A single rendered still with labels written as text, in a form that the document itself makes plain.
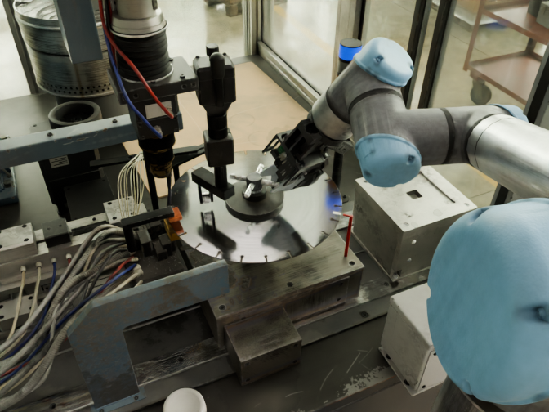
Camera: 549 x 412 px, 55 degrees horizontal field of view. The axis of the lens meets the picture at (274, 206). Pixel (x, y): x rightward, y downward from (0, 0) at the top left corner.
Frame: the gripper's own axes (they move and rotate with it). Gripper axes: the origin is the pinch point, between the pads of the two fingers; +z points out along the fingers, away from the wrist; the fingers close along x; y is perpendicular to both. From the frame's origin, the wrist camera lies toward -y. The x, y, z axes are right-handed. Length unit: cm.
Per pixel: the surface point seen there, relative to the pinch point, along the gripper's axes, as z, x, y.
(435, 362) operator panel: -6.3, 40.0, -2.9
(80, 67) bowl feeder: 36, -59, 4
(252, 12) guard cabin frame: 42, -77, -70
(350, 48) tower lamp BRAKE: -14.5, -16.4, -21.7
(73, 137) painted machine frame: 14.9, -27.1, 24.3
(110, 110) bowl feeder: 49, -53, -5
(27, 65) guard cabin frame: 72, -89, 1
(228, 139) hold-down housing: -9.8, -6.6, 12.9
